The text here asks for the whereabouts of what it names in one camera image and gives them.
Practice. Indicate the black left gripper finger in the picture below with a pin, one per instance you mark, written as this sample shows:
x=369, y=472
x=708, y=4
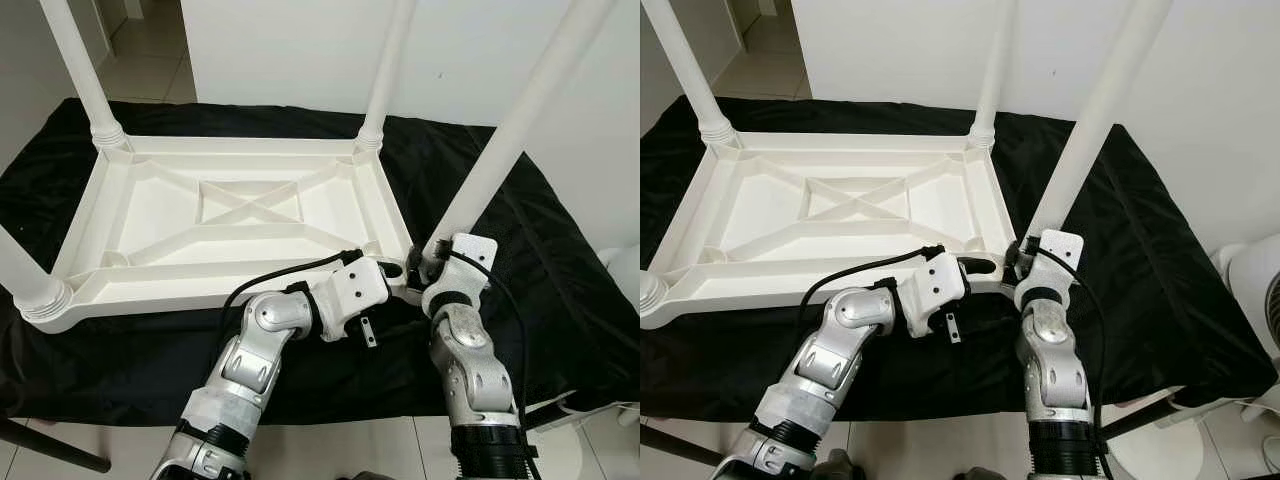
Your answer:
x=980, y=267
x=391, y=269

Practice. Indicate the white plastic children table top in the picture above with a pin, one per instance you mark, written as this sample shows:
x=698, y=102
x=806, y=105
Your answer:
x=200, y=230
x=800, y=220

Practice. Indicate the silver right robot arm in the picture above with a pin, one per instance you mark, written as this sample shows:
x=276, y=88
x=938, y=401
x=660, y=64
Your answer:
x=1055, y=370
x=470, y=370

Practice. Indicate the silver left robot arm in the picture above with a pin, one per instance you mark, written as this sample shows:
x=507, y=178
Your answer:
x=830, y=350
x=260, y=350

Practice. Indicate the black cloth table cover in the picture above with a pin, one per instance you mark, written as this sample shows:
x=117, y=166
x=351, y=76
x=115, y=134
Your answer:
x=1170, y=310
x=570, y=320

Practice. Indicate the grey robot left leg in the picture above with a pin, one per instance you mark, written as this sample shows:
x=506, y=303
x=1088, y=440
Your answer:
x=838, y=469

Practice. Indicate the black metal table leg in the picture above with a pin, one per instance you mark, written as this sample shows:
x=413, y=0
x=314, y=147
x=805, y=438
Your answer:
x=55, y=445
x=550, y=407
x=678, y=443
x=1135, y=415

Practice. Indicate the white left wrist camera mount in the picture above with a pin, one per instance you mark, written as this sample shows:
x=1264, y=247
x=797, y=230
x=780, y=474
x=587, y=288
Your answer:
x=935, y=285
x=355, y=290

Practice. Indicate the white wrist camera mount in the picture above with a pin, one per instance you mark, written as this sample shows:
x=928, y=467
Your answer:
x=935, y=285
x=1055, y=260
x=355, y=290
x=465, y=265

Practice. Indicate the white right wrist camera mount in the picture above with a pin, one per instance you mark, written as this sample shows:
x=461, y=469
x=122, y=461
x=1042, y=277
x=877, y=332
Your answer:
x=465, y=265
x=1055, y=260

